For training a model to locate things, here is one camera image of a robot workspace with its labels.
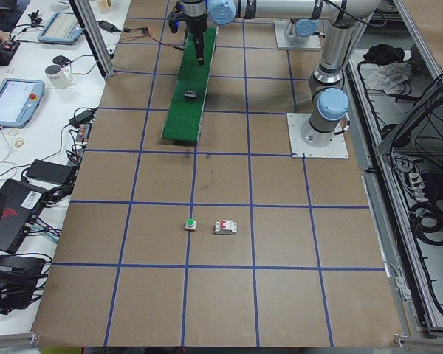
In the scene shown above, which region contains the red black sensor wire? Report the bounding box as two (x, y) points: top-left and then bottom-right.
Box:
(123, 26), (185, 51)

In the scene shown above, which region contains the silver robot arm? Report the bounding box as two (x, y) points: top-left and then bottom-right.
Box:
(295, 1), (379, 148)
(168, 0), (380, 75)

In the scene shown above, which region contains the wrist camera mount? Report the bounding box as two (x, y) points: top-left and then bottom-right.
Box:
(168, 10), (182, 34)

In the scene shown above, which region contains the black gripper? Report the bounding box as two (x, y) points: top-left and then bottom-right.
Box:
(184, 13), (207, 66)

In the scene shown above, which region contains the green conveyor belt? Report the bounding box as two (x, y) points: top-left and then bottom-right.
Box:
(162, 27), (218, 142)

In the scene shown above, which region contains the blue teach pendant near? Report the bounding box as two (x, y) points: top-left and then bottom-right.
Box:
(0, 78), (45, 128)

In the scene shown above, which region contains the black laptop with red logo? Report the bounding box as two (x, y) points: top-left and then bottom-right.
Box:
(0, 179), (49, 254)

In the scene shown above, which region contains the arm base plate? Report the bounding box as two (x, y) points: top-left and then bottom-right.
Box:
(274, 18), (321, 52)
(286, 113), (348, 159)

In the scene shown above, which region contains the blue teach pendant far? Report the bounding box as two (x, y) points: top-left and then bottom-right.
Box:
(37, 12), (83, 45)

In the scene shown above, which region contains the aluminium frame post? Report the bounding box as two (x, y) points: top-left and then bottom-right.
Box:
(69, 0), (114, 80)

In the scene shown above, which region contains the white red circuit breaker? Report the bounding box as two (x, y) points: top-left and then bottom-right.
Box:
(214, 219), (238, 235)

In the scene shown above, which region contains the green push button switch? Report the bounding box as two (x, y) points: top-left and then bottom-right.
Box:
(185, 218), (197, 232)

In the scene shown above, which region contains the white mug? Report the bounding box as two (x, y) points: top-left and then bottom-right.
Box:
(44, 64), (73, 89)

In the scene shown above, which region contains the blue teach pendant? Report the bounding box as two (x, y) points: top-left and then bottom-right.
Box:
(0, 78), (45, 128)
(37, 12), (83, 45)

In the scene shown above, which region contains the dark brown cylindrical capacitor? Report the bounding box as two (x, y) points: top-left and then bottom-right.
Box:
(183, 90), (197, 100)

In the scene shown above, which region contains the black power adapter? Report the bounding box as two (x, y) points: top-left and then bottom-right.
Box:
(97, 20), (121, 33)

